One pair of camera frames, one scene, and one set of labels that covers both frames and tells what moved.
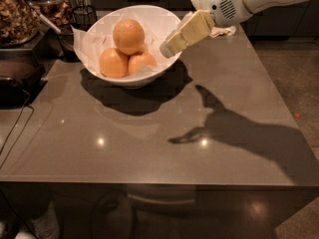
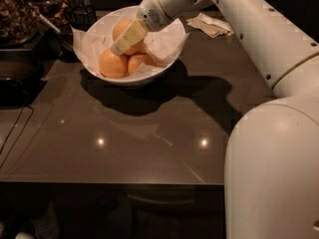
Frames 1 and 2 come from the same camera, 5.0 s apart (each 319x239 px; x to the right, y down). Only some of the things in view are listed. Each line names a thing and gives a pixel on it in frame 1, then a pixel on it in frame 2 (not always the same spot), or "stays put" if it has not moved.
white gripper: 221,4 to 149,13
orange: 129,36 stays put
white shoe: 45,226 stays put
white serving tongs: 56,28 stays put
